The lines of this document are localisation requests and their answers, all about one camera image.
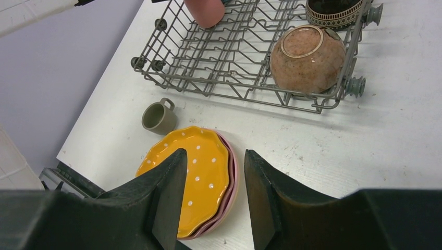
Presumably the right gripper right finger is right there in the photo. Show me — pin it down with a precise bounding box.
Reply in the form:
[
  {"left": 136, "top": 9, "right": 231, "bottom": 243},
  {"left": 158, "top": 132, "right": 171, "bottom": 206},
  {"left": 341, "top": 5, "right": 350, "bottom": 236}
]
[{"left": 244, "top": 149, "right": 441, "bottom": 249}]

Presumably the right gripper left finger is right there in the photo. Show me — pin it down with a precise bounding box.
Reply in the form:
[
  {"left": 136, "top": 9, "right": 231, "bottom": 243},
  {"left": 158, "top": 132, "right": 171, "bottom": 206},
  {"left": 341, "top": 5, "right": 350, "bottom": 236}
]
[{"left": 1, "top": 148, "right": 187, "bottom": 249}]

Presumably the brown speckled cream bowl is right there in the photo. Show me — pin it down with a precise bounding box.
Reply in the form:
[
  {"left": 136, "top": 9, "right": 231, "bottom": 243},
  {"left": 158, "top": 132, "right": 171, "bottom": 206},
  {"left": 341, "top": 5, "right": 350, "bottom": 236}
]
[{"left": 269, "top": 24, "right": 346, "bottom": 94}]

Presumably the dark patterned cream bowl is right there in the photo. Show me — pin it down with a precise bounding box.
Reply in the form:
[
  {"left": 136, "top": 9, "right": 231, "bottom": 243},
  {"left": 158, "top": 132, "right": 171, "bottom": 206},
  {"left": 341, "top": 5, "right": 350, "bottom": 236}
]
[{"left": 305, "top": 0, "right": 363, "bottom": 31}]

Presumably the pink cup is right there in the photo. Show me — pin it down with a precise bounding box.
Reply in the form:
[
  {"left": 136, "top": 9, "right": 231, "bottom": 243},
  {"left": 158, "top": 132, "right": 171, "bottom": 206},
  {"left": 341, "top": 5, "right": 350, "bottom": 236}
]
[{"left": 183, "top": 0, "right": 225, "bottom": 29}]

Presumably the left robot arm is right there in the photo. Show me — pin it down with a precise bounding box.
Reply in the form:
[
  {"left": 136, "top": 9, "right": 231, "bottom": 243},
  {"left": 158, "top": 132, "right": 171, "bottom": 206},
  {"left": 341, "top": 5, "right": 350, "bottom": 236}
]
[{"left": 1, "top": 0, "right": 93, "bottom": 37}]

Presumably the yellow polka dot plate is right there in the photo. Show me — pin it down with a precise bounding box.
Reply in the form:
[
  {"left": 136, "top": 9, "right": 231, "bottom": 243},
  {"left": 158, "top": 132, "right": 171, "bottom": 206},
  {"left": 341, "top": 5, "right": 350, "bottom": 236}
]
[{"left": 136, "top": 126, "right": 230, "bottom": 239}]

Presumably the pink plate under stack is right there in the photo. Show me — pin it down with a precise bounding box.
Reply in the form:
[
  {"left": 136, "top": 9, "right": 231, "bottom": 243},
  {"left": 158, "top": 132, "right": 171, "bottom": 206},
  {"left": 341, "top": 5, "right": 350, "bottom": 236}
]
[{"left": 179, "top": 130, "right": 239, "bottom": 240}]

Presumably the grey ceramic mug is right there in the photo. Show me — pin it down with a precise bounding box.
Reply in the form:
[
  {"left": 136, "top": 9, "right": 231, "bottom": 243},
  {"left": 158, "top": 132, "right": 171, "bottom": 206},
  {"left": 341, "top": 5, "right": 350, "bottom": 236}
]
[{"left": 141, "top": 97, "right": 178, "bottom": 135}]

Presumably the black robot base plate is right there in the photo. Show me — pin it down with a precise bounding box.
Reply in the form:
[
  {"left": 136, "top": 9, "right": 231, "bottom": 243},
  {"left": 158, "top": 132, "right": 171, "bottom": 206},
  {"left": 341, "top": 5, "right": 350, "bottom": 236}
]
[{"left": 39, "top": 161, "right": 105, "bottom": 198}]

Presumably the grey wire dish rack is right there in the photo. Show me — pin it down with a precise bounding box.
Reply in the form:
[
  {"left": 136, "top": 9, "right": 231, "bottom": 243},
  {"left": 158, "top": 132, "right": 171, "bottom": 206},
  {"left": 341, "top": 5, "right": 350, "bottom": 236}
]
[{"left": 131, "top": 1, "right": 383, "bottom": 114}]

